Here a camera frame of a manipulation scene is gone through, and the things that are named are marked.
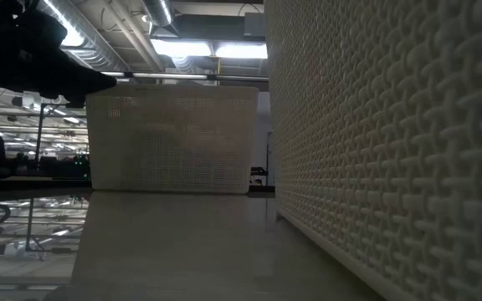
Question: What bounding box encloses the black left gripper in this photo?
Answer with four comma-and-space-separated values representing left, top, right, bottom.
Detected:
0, 0, 118, 109

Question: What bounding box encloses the black pole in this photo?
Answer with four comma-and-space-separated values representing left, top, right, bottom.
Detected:
34, 102, 49, 168

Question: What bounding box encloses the white perforated plastic basket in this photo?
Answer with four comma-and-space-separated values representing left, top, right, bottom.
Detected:
264, 0, 482, 301
85, 83, 261, 196

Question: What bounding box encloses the ceiling light panel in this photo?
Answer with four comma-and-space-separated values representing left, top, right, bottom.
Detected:
151, 38, 269, 60

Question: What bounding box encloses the ribbed silver ceiling duct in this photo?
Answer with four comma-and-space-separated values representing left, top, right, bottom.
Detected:
35, 0, 130, 73

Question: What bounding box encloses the ceiling light rail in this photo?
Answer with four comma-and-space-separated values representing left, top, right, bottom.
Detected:
100, 71, 269, 82

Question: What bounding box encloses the black table frame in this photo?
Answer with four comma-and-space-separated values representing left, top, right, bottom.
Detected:
0, 175, 276, 198

